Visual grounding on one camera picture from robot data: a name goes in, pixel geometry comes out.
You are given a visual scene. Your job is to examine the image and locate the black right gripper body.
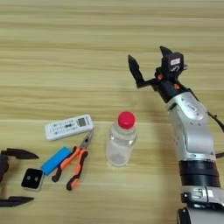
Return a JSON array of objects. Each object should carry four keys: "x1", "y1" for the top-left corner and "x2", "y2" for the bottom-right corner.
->
[{"x1": 136, "y1": 66, "x2": 189, "y2": 104}]

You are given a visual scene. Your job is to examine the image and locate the small black square box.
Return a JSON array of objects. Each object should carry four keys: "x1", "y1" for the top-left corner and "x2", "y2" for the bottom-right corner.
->
[{"x1": 20, "y1": 167, "x2": 45, "y2": 193}]

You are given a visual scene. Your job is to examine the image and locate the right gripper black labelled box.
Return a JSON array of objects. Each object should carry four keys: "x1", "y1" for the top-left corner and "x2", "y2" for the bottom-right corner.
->
[{"x1": 161, "y1": 52, "x2": 186, "y2": 73}]

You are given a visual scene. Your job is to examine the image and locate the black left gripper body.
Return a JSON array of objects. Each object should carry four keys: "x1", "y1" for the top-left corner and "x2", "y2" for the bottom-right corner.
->
[{"x1": 0, "y1": 153, "x2": 10, "y2": 185}]

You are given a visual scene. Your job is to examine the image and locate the orange and black pliers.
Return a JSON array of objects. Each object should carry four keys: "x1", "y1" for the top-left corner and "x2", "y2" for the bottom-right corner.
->
[{"x1": 51, "y1": 129, "x2": 95, "y2": 192}]

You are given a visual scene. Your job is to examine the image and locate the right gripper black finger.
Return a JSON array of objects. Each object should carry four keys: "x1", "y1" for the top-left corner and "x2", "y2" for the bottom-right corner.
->
[
  {"x1": 127, "y1": 54, "x2": 146, "y2": 88},
  {"x1": 159, "y1": 45, "x2": 173, "y2": 58}
]

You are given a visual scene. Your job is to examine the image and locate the blue rectangular block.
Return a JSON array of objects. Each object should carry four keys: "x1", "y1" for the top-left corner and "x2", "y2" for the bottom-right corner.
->
[{"x1": 39, "y1": 146, "x2": 73, "y2": 177}]

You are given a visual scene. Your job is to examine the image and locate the clear bottle with red cap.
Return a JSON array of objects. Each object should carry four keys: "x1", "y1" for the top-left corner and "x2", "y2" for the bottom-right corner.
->
[{"x1": 105, "y1": 110, "x2": 138, "y2": 168}]

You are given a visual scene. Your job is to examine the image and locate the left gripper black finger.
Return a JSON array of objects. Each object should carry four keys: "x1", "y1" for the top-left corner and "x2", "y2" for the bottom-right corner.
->
[
  {"x1": 0, "y1": 148, "x2": 39, "y2": 160},
  {"x1": 0, "y1": 196, "x2": 35, "y2": 208}
]

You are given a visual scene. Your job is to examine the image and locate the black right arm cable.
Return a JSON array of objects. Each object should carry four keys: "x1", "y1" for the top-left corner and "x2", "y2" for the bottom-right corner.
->
[{"x1": 207, "y1": 112, "x2": 224, "y2": 159}]

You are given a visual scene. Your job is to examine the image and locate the white remote control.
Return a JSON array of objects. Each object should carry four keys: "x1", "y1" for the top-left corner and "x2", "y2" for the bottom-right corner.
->
[{"x1": 44, "y1": 114, "x2": 95, "y2": 142}]

